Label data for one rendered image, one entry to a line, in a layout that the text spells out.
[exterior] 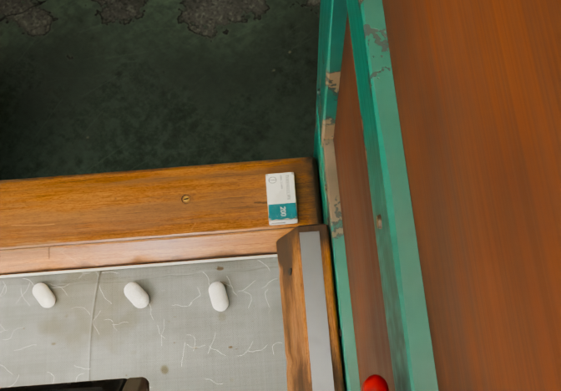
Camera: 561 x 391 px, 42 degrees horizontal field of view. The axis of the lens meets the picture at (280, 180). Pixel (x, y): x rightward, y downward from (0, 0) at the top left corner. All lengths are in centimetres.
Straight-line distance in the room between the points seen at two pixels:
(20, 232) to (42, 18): 116
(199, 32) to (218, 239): 110
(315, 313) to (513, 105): 57
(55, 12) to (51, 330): 125
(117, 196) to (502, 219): 74
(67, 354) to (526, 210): 76
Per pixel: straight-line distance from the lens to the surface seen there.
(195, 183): 91
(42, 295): 92
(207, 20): 194
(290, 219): 87
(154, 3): 199
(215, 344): 88
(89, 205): 93
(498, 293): 24
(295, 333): 78
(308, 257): 77
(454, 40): 27
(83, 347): 91
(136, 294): 89
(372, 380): 36
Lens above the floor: 161
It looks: 69 degrees down
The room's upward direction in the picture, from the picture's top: 4 degrees counter-clockwise
